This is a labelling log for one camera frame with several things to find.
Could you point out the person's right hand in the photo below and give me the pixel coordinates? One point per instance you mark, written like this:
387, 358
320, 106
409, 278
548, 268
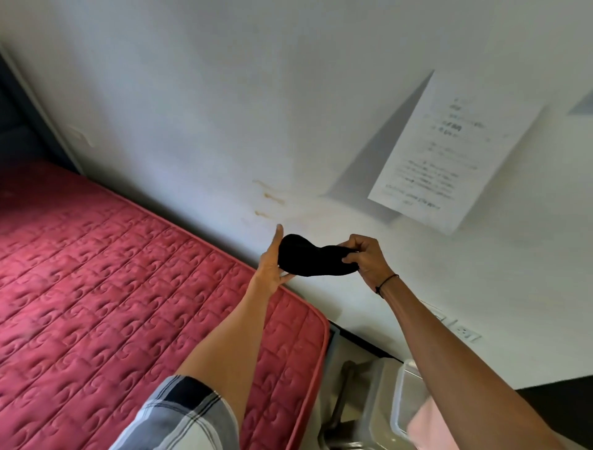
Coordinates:
370, 262

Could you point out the person's left hand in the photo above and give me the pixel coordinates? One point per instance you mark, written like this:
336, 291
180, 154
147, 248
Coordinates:
267, 271

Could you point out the person's right fingers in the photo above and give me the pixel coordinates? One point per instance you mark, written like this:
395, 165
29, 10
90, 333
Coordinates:
354, 248

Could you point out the person's left thumb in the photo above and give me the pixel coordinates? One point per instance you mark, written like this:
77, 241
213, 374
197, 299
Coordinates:
287, 278

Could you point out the black sock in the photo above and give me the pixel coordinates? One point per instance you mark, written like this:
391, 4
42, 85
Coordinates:
315, 257

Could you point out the person's right forearm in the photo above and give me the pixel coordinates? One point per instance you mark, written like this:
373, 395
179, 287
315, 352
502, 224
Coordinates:
456, 371

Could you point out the person's left forearm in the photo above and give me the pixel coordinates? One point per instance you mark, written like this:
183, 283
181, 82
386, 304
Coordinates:
234, 345

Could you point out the black wrist band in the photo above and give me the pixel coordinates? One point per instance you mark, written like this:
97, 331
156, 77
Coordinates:
387, 283

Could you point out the white printed paper sheet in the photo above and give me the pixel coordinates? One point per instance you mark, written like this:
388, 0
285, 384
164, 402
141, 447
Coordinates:
451, 153

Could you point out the grey plastic stool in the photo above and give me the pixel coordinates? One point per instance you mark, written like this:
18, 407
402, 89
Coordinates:
361, 403

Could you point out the red quilted mattress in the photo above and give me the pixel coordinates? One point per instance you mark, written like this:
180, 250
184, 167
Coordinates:
139, 320

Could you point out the clear plastic storage box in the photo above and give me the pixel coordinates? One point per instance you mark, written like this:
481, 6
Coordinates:
407, 398

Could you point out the plaid shirt sleeve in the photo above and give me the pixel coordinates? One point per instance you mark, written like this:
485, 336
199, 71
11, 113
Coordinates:
183, 417

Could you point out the pink cloth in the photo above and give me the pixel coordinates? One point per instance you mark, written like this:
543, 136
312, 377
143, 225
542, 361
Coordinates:
431, 429

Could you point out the white wall switch plate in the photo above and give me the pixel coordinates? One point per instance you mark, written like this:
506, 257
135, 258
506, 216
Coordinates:
435, 313

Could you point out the white wall socket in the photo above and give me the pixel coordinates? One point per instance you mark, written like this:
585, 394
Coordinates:
464, 332

